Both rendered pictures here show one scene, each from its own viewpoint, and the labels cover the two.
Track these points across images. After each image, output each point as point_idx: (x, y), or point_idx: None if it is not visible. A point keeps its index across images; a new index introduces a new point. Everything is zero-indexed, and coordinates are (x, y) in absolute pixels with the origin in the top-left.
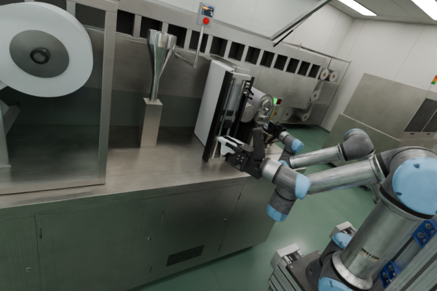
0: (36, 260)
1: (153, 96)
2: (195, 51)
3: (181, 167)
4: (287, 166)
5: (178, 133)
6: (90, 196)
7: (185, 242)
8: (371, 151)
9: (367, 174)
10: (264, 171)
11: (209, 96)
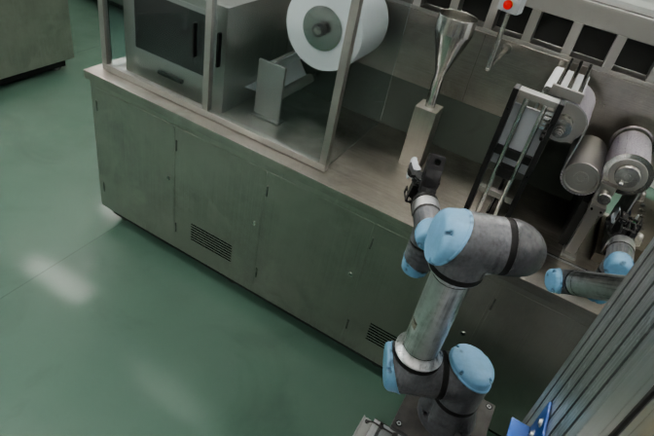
0: (259, 218)
1: (428, 98)
2: (541, 47)
3: None
4: (435, 209)
5: (473, 174)
6: (304, 174)
7: (395, 321)
8: None
9: None
10: (412, 203)
11: None
